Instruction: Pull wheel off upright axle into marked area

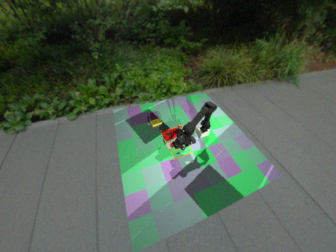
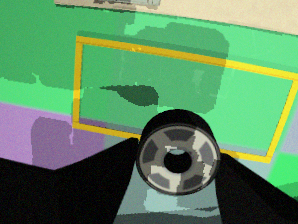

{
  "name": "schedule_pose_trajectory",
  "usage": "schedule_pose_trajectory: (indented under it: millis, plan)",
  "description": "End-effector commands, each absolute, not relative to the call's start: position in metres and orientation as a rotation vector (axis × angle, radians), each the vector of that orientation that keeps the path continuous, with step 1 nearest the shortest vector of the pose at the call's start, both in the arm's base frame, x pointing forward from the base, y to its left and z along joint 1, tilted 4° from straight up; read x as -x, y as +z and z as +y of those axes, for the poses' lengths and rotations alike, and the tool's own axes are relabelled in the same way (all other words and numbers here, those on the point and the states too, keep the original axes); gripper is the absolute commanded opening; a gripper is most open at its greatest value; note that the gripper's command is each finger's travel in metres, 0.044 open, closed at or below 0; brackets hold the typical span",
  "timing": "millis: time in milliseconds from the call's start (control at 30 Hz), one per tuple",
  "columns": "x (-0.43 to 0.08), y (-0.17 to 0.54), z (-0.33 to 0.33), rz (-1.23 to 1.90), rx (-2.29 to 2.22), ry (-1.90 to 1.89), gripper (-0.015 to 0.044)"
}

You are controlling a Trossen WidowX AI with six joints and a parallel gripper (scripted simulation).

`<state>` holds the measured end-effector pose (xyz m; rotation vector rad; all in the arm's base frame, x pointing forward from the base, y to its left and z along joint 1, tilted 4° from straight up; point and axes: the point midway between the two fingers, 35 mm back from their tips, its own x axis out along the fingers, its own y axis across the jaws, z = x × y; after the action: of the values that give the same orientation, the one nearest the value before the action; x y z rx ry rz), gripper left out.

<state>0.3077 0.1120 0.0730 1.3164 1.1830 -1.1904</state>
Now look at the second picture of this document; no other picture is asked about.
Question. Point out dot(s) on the black wheel with grey hub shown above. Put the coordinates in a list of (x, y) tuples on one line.
[(184, 174)]

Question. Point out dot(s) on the yellow rectangular tape outline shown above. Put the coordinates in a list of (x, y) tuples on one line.
[(80, 40)]

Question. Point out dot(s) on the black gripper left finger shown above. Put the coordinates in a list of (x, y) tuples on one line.
[(89, 191)]

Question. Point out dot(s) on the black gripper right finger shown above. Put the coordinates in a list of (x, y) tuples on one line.
[(244, 197)]

